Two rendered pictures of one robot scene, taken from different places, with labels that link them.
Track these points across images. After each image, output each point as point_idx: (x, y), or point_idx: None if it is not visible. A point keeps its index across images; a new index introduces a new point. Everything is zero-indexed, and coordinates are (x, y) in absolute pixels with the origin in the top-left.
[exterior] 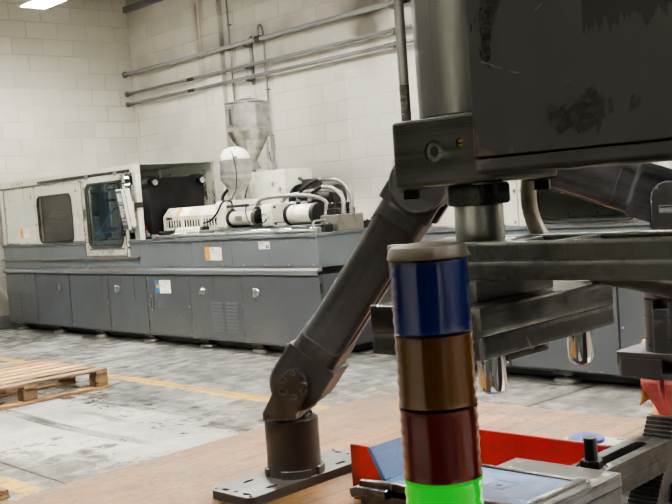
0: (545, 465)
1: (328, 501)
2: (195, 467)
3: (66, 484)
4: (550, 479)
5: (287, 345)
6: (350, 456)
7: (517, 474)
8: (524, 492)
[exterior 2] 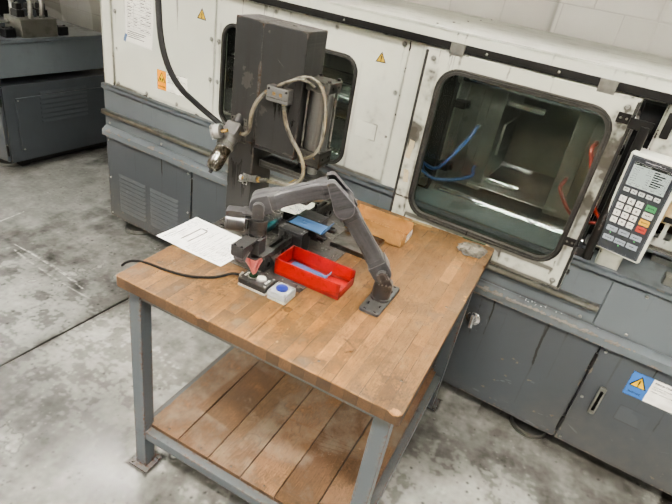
0: (295, 231)
1: (360, 284)
2: (425, 314)
3: (460, 305)
4: (294, 223)
5: (384, 252)
6: (367, 307)
7: (301, 225)
8: (299, 219)
